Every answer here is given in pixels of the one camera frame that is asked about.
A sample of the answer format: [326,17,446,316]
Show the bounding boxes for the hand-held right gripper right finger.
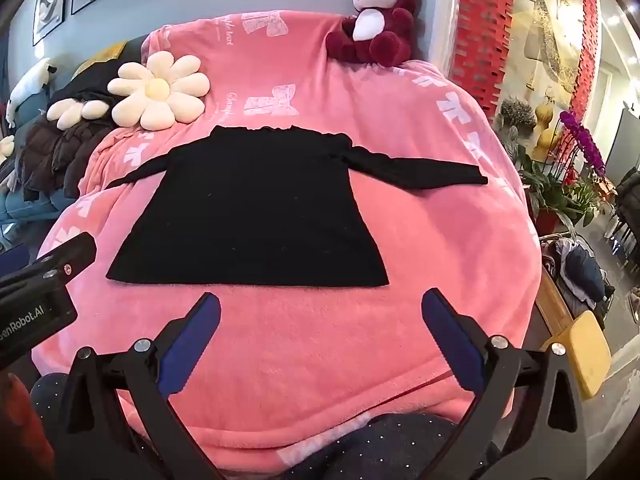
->
[421,287,592,480]

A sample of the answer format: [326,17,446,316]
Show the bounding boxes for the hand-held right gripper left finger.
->
[57,291,226,480]

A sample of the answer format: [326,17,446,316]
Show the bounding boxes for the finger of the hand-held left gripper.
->
[0,232,98,302]

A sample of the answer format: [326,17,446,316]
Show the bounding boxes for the black long-sleeve sweater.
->
[105,124,489,291]

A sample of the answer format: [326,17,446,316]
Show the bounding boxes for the person's left forearm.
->
[0,374,55,480]

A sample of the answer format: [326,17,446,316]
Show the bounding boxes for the dark blue clothes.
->
[564,247,609,307]

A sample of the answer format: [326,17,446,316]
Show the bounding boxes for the blue sofa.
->
[0,35,147,227]

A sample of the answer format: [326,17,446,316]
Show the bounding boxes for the dark brown puffer jacket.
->
[17,120,118,202]

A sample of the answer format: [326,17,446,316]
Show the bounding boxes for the wooden bench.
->
[534,232,617,337]

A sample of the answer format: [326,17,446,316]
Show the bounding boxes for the pink bow-print blanket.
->
[31,9,543,466]

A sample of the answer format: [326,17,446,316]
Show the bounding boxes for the dark dotted pants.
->
[30,372,501,480]

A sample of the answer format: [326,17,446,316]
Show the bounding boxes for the yellow stool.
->
[540,310,613,401]

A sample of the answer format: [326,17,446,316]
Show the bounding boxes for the small cream flower pillow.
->
[46,97,113,131]

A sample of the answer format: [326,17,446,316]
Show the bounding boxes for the black cloth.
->
[47,76,122,121]

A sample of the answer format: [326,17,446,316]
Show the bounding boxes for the white plush animal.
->
[6,57,57,130]

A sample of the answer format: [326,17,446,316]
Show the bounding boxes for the large cream flower pillow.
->
[107,51,211,132]

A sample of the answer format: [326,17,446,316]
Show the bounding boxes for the yellow cushion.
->
[70,40,126,81]

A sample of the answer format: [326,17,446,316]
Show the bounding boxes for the yellow gourd ornament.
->
[532,100,571,162]

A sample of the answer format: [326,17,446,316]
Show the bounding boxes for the grey dried plant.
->
[496,97,539,161]

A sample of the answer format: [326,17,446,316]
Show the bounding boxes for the purple orchid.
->
[559,110,609,179]

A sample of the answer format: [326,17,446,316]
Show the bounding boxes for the maroon and white plush bear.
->
[325,0,419,68]

